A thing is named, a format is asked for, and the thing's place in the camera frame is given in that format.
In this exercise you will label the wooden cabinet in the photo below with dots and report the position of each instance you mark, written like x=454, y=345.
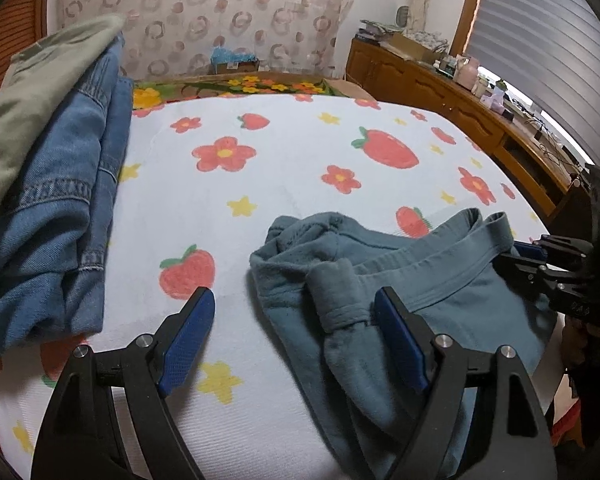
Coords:
x=430, y=85

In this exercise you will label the blue towel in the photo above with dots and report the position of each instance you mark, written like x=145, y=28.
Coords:
x=227, y=54

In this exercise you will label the purple container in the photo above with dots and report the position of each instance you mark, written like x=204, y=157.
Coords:
x=495, y=100

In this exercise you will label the olive green pants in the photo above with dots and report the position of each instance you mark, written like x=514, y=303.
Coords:
x=30, y=110

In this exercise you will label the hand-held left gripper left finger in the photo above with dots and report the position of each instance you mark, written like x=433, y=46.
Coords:
x=190, y=340

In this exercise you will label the grey window blind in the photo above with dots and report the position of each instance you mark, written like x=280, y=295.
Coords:
x=540, y=35

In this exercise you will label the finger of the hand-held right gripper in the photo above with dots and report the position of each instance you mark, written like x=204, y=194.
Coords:
x=520, y=269
x=527, y=250

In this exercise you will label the light blue denim jeans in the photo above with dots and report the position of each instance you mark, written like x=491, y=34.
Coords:
x=55, y=170

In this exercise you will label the circle patterned curtain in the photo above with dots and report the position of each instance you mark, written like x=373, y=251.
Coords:
x=205, y=10

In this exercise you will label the cardboard box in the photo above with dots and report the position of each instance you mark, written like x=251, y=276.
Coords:
x=407, y=45

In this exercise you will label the patterned cloth stack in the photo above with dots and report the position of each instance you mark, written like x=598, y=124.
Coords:
x=377, y=29

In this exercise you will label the white floral strawberry mat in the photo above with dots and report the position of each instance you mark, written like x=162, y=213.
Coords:
x=290, y=170

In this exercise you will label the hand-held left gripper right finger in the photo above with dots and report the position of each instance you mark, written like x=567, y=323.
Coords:
x=400, y=340

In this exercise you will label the brown wooden wardrobe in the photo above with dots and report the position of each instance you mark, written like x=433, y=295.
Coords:
x=10, y=35

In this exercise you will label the small flat box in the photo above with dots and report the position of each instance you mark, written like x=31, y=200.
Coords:
x=235, y=66

